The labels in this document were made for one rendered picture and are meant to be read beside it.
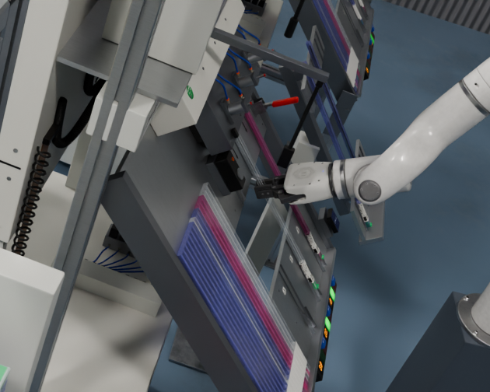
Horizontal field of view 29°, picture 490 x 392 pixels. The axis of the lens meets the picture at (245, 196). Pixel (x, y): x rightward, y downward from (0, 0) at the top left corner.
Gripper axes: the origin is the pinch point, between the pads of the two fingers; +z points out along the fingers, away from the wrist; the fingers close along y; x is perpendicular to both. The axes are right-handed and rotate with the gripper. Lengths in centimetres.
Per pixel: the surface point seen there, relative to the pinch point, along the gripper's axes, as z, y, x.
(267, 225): 16, -42, 39
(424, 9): -8, -355, 118
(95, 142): 7, 53, -46
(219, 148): 1.0, 17.0, -21.4
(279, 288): -1.8, 15.8, 15.6
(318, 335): -6.4, 13.3, 31.9
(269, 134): 1.4, -19.0, -2.7
